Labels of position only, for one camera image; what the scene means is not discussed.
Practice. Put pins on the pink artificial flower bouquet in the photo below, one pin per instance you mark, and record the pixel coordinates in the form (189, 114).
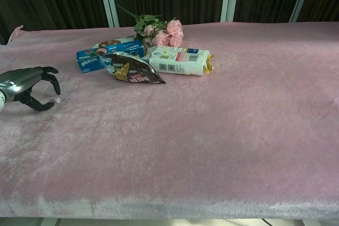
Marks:
(161, 31)

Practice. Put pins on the white biscuit package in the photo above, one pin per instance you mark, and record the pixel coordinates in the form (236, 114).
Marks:
(180, 60)

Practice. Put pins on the blue cookie box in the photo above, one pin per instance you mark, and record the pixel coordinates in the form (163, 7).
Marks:
(106, 54)

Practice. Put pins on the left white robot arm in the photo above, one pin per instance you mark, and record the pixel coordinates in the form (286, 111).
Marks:
(1, 101)

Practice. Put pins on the pink plush table cloth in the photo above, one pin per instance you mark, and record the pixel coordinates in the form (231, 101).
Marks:
(185, 130)

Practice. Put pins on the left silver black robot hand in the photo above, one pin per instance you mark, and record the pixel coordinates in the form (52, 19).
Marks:
(16, 84)

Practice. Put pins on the dark brown snack bag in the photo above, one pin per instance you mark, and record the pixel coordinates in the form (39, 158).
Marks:
(132, 71)

